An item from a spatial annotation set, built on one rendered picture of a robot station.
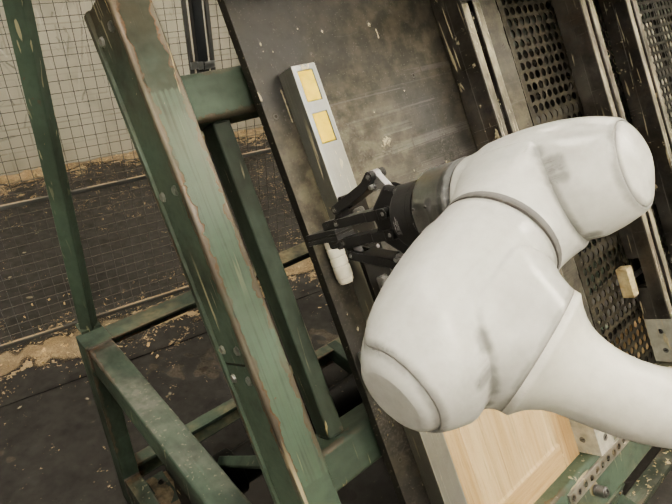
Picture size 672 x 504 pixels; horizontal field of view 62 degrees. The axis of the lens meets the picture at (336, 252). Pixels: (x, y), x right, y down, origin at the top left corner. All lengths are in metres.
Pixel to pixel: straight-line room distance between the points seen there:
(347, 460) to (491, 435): 0.32
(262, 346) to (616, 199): 0.53
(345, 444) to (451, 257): 0.67
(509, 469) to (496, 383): 0.87
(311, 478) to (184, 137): 0.52
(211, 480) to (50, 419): 1.56
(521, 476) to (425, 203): 0.83
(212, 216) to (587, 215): 0.51
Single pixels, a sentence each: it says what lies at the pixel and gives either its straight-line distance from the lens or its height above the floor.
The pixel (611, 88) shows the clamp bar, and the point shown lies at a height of 1.56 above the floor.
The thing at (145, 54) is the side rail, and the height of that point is 1.77.
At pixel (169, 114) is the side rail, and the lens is 0.81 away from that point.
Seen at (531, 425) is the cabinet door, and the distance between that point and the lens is 1.30.
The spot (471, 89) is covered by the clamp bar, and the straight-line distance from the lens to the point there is 1.23.
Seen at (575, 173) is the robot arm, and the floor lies 1.76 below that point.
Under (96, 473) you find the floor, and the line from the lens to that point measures 2.62.
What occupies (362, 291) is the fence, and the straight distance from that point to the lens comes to 0.95.
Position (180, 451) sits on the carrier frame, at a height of 0.79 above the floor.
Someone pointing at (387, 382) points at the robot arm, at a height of 1.66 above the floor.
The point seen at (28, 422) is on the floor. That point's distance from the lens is 2.94.
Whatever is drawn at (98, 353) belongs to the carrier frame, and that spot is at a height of 0.79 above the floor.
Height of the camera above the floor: 1.92
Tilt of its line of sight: 31 degrees down
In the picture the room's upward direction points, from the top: straight up
